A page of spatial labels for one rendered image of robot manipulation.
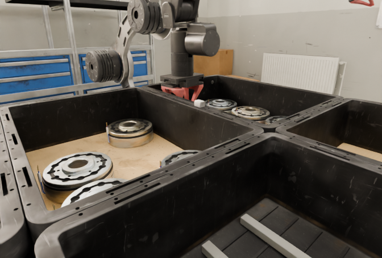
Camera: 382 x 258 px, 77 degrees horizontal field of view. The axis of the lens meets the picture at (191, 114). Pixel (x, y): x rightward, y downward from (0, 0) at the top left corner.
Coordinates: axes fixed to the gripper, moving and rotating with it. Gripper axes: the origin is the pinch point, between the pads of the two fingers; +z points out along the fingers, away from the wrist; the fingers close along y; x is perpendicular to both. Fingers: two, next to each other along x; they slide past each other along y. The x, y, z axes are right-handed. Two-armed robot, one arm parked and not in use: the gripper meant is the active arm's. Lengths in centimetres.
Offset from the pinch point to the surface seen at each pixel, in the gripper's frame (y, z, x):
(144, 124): -12.7, 0.9, -0.1
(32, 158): -34.2, 4.1, 7.7
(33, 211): -40.8, -5.8, -24.1
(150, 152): -16.6, 4.1, -7.2
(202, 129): -11.8, -2.3, -17.1
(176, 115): -10.8, -3.0, -9.0
